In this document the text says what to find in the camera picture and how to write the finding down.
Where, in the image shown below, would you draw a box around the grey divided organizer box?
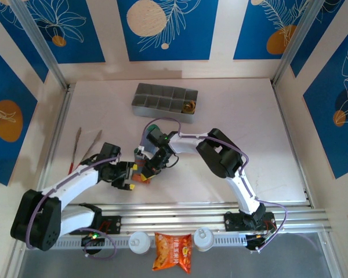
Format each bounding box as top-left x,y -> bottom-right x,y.
131,83 -> 199,125

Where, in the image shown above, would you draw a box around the orange snack bag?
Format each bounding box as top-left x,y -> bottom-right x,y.
152,231 -> 193,275

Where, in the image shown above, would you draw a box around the white pull-tab can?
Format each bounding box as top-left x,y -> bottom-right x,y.
193,227 -> 215,252

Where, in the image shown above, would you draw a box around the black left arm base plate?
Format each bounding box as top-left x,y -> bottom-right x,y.
68,215 -> 122,236

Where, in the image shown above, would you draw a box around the metal tongs with red handles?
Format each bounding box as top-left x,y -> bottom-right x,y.
68,127 -> 103,171

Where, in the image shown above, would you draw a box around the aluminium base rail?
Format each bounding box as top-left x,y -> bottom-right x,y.
13,202 -> 330,240

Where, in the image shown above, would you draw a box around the perforated metal cable tray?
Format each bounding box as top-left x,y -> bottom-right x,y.
24,236 -> 249,251

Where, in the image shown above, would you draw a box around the aluminium side rail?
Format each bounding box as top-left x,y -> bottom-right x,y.
271,82 -> 314,208
31,83 -> 76,206

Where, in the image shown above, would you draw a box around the black cable connector module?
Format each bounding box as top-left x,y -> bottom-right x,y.
245,233 -> 269,251
81,233 -> 106,247

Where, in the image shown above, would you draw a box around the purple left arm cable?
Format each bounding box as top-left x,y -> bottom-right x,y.
26,152 -> 122,260

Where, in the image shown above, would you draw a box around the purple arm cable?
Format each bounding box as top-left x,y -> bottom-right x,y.
26,152 -> 122,260
143,117 -> 288,255

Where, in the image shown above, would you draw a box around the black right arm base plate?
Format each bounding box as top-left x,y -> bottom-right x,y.
224,211 -> 276,232

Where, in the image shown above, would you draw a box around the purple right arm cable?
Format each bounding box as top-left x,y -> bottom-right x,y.
143,117 -> 288,255

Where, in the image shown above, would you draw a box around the aluminium corner post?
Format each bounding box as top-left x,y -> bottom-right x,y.
10,0 -> 76,92
271,0 -> 327,87

